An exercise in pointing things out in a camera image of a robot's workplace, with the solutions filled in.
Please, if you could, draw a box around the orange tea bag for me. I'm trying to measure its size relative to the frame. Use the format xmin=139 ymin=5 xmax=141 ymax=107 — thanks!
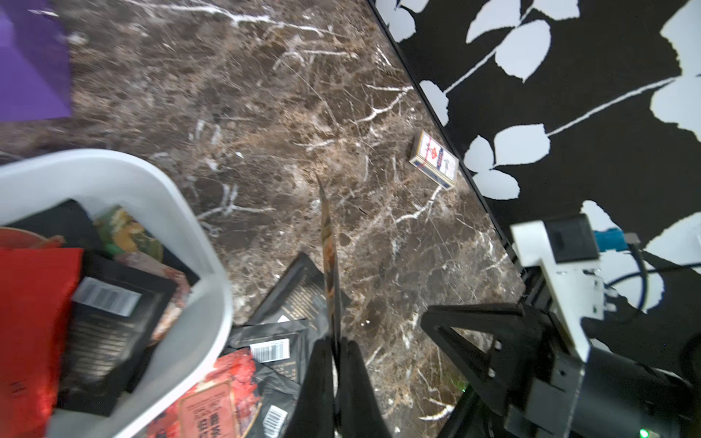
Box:
xmin=1 ymin=248 xmax=83 ymax=437

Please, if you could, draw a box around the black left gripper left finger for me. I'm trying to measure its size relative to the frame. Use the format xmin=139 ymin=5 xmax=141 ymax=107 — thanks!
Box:
xmin=284 ymin=337 xmax=335 ymax=438

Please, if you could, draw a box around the white plastic storage box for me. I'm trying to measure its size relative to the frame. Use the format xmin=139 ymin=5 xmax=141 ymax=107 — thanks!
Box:
xmin=1 ymin=149 xmax=232 ymax=437

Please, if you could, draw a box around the green label tea bag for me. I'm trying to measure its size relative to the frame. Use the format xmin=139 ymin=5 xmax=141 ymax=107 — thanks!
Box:
xmin=317 ymin=177 xmax=342 ymax=355

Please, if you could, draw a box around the black barcode tea bag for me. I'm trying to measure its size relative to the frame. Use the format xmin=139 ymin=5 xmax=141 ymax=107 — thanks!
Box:
xmin=221 ymin=319 xmax=311 ymax=384
xmin=57 ymin=252 xmax=164 ymax=416

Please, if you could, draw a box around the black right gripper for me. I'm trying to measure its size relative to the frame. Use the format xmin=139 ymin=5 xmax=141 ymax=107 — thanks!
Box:
xmin=421 ymin=214 xmax=700 ymax=437

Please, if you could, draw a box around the black tea bag right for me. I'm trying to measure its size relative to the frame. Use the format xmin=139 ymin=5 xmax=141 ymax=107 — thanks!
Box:
xmin=248 ymin=252 xmax=330 ymax=338

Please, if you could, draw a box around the red round label tea bag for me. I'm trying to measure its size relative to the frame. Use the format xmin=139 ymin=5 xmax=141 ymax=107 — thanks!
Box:
xmin=144 ymin=347 xmax=302 ymax=438

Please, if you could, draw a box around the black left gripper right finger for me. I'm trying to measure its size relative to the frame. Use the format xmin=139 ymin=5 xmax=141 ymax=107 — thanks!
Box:
xmin=338 ymin=339 xmax=391 ymax=437

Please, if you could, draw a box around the purple metronome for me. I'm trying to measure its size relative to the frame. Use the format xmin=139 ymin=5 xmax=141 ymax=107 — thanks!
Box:
xmin=1 ymin=1 xmax=72 ymax=122

